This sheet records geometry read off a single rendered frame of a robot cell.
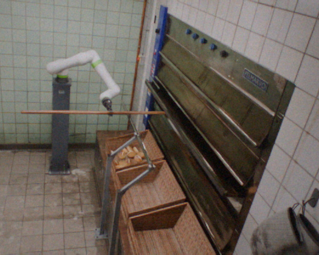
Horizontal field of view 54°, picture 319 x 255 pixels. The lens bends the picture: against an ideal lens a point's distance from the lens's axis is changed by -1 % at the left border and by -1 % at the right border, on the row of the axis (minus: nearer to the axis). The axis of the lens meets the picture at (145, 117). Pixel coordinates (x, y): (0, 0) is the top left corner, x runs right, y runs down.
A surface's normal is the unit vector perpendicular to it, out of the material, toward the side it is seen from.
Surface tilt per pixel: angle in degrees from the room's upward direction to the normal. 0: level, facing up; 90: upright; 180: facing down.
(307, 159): 90
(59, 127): 90
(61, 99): 90
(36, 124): 90
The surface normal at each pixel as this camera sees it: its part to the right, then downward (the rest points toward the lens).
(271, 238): -0.93, -0.05
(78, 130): 0.25, 0.45
